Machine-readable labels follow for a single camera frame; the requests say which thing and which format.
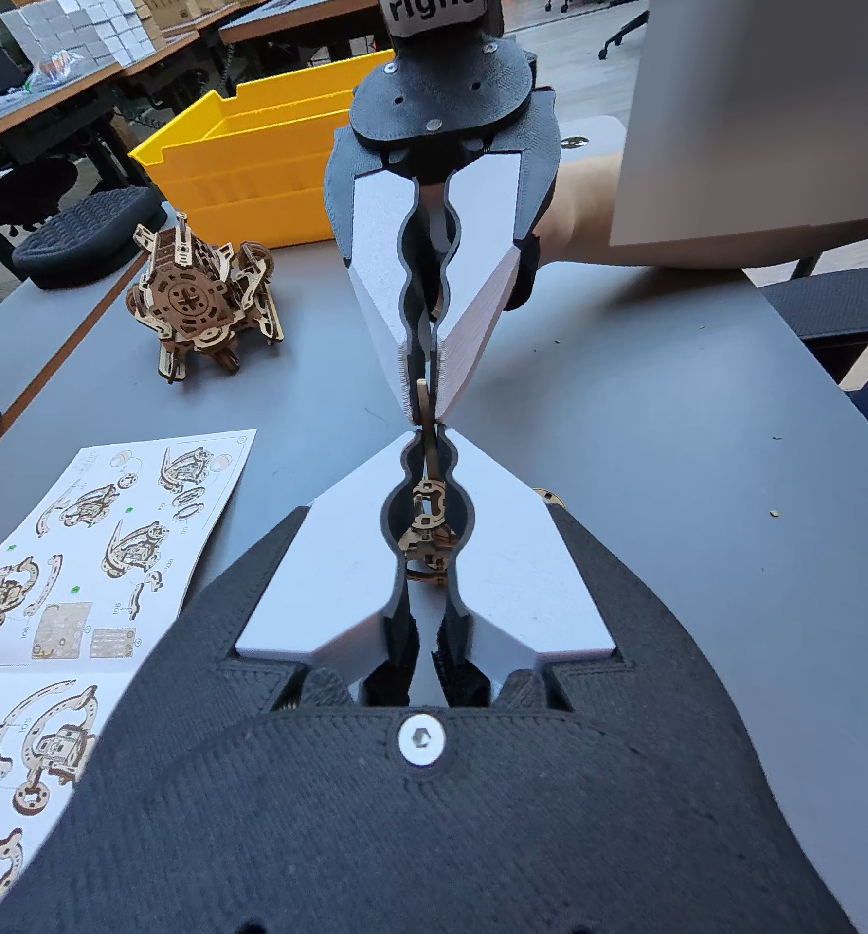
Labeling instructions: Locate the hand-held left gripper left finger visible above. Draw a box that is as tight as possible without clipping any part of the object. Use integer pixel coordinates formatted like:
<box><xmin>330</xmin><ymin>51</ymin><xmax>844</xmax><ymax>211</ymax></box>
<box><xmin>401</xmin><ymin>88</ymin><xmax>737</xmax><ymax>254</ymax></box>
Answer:
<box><xmin>235</xmin><ymin>429</ymin><xmax>416</xmax><ymax>707</ymax></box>

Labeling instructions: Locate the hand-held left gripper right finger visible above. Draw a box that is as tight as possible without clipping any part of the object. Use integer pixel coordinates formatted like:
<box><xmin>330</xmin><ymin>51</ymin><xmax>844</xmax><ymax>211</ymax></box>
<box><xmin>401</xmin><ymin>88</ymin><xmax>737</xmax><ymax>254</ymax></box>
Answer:
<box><xmin>437</xmin><ymin>428</ymin><xmax>619</xmax><ymax>707</ymax></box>

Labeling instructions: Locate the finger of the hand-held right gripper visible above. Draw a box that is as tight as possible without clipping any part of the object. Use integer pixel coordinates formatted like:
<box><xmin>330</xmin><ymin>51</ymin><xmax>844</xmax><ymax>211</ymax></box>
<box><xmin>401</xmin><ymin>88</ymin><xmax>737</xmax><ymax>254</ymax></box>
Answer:
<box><xmin>348</xmin><ymin>168</ymin><xmax>436</xmax><ymax>426</ymax></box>
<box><xmin>429</xmin><ymin>149</ymin><xmax>523</xmax><ymax>429</ymax></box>

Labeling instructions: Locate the wooden arc gear assembly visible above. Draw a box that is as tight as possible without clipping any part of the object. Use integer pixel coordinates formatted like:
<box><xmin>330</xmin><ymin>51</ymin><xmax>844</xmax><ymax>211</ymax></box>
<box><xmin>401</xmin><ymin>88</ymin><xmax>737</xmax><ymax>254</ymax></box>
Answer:
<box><xmin>399</xmin><ymin>277</ymin><xmax>460</xmax><ymax>586</ymax></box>

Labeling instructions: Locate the person's right forearm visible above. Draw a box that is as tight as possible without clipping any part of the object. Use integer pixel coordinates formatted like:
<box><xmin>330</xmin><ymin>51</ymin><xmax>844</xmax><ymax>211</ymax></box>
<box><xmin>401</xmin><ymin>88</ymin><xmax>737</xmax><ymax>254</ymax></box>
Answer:
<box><xmin>532</xmin><ymin>152</ymin><xmax>767</xmax><ymax>269</ymax></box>

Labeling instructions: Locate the wooden submarine model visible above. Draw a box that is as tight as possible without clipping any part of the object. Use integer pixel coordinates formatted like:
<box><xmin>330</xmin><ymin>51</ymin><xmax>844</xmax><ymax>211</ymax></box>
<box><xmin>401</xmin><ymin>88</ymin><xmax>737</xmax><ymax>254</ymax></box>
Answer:
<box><xmin>126</xmin><ymin>212</ymin><xmax>285</xmax><ymax>385</ymax></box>

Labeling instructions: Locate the yellow plastic bin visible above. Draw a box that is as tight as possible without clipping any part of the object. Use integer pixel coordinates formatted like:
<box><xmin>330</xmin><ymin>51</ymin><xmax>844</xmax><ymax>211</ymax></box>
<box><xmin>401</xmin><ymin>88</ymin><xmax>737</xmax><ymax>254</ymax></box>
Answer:
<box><xmin>129</xmin><ymin>50</ymin><xmax>395</xmax><ymax>249</ymax></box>

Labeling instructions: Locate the black chair base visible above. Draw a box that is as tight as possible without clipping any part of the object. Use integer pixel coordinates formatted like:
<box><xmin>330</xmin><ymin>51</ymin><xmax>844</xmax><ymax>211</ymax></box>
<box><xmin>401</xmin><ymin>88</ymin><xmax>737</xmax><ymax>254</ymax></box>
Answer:
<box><xmin>598</xmin><ymin>11</ymin><xmax>650</xmax><ymax>61</ymax></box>

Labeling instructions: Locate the illustrated instruction booklet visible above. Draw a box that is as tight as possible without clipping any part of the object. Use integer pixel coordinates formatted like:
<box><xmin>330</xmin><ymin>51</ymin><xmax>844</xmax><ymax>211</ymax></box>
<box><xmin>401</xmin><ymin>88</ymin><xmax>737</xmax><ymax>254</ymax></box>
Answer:
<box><xmin>0</xmin><ymin>429</ymin><xmax>257</xmax><ymax>920</ymax></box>

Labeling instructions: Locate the black mesh chair seat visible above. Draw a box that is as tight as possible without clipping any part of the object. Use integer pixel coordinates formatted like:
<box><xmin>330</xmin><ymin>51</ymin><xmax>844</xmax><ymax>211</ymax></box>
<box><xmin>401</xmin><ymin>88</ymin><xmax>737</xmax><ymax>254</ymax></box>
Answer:
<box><xmin>12</xmin><ymin>186</ymin><xmax>159</xmax><ymax>287</ymax></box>

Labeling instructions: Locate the dark office chair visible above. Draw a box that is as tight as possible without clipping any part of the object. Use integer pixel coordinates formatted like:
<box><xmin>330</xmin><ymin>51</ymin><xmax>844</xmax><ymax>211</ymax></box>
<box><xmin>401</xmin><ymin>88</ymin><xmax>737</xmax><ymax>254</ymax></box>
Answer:
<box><xmin>0</xmin><ymin>155</ymin><xmax>79</xmax><ymax>242</ymax></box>

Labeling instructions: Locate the black office chair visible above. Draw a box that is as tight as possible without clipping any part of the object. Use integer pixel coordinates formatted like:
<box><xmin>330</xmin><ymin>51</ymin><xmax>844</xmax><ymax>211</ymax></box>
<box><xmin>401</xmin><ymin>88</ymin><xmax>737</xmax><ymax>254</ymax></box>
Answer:
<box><xmin>759</xmin><ymin>266</ymin><xmax>868</xmax><ymax>380</ymax></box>

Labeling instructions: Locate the wood-edged desk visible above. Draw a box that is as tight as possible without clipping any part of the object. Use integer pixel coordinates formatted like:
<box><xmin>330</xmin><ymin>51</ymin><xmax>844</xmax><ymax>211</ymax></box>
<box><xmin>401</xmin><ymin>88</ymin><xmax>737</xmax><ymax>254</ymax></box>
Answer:
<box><xmin>0</xmin><ymin>33</ymin><xmax>201</xmax><ymax>147</ymax></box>

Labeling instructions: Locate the stack of white boxes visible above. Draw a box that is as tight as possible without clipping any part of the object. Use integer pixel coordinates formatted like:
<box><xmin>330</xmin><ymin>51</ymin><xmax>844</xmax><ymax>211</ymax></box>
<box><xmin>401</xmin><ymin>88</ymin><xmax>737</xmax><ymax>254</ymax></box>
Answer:
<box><xmin>0</xmin><ymin>0</ymin><xmax>161</xmax><ymax>68</ymax></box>

